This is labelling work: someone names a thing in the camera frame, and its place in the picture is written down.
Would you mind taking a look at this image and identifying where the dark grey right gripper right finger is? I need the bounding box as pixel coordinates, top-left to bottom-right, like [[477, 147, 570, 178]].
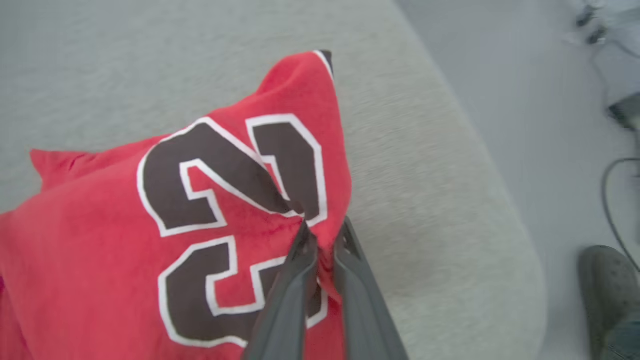
[[332, 217, 408, 360]]

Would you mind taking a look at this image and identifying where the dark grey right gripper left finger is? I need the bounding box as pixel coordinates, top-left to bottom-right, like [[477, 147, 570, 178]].
[[242, 220, 318, 360]]

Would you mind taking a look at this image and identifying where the red and white basketball jersey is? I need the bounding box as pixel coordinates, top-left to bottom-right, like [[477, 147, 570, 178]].
[[0, 49, 353, 360]]

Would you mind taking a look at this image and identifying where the grey fabric sofa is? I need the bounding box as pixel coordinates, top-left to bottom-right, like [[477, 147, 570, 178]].
[[0, 0, 548, 360]]

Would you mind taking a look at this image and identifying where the grey shoe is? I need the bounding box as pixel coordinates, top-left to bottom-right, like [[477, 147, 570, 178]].
[[578, 245, 640, 360]]

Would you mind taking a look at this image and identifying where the dark blurry box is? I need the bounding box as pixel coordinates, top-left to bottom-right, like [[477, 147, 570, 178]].
[[607, 92, 640, 132]]

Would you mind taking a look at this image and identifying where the dark caster wheel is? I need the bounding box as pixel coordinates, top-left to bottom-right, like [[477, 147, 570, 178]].
[[575, 4, 597, 28], [587, 25, 609, 46]]

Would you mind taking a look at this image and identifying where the thin black curved cable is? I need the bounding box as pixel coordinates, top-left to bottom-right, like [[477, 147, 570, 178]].
[[601, 157, 640, 275]]

